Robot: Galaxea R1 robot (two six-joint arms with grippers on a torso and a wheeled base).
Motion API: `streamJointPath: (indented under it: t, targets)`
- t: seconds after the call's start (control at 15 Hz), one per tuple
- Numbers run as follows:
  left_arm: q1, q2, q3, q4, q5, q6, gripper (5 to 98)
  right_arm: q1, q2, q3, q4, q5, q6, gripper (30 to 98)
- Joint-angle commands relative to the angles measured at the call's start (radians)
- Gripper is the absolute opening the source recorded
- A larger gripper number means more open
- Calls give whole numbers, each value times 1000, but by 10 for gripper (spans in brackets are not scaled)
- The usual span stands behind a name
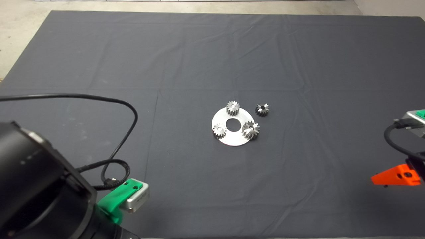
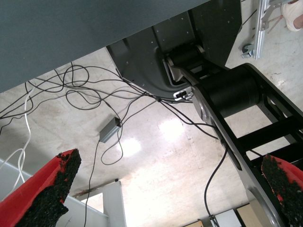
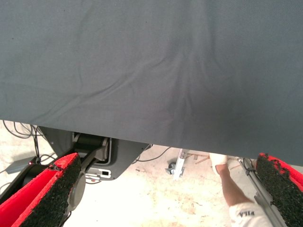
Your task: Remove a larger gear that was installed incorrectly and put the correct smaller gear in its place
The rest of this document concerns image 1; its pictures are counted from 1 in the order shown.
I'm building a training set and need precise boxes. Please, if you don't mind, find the black braided cable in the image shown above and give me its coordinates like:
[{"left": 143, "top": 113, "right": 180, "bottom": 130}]
[{"left": 76, "top": 159, "right": 131, "bottom": 191}]

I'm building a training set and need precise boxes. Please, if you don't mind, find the large steel gear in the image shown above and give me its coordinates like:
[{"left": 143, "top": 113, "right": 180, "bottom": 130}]
[{"left": 242, "top": 121, "right": 260, "bottom": 140}]

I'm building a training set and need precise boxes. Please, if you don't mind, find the silver right camera box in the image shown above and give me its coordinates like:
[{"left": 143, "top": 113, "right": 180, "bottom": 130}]
[{"left": 394, "top": 111, "right": 425, "bottom": 139}]

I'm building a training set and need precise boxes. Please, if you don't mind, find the round metal plate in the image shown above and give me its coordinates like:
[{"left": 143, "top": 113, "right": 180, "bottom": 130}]
[{"left": 212, "top": 107, "right": 255, "bottom": 146}]

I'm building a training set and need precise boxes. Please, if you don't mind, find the small dark steel gear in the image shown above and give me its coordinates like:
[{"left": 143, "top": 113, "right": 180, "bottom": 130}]
[{"left": 255, "top": 103, "right": 270, "bottom": 117}]

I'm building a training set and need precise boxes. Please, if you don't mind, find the green left camera mount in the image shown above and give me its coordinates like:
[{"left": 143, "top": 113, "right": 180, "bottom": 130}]
[{"left": 96, "top": 178, "right": 144, "bottom": 224}]

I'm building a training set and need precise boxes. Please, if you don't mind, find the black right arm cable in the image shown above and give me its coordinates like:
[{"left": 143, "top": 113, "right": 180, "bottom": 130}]
[{"left": 384, "top": 119, "right": 425, "bottom": 160}]

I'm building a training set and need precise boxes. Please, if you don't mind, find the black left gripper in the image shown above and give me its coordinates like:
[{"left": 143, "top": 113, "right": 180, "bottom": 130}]
[{"left": 87, "top": 212, "right": 141, "bottom": 239}]

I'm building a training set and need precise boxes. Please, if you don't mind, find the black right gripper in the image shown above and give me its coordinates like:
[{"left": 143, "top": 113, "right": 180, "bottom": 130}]
[{"left": 371, "top": 153, "right": 425, "bottom": 186}]

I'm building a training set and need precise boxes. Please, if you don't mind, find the smooth black camera cable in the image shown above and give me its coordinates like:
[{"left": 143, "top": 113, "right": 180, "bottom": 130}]
[{"left": 0, "top": 94, "right": 138, "bottom": 186}]

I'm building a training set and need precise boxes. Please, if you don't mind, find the silver left camera box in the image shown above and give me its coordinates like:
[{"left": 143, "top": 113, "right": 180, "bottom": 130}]
[{"left": 120, "top": 184, "right": 150, "bottom": 214}]

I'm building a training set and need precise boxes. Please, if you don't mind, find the dark grey table cloth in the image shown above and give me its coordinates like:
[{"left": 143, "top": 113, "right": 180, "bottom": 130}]
[{"left": 0, "top": 10, "right": 425, "bottom": 239}]

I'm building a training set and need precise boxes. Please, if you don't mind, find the silver camera box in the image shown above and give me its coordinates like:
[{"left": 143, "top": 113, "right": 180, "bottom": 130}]
[
  {"left": 120, "top": 184, "right": 150, "bottom": 214},
  {"left": 394, "top": 111, "right": 425, "bottom": 139}
]

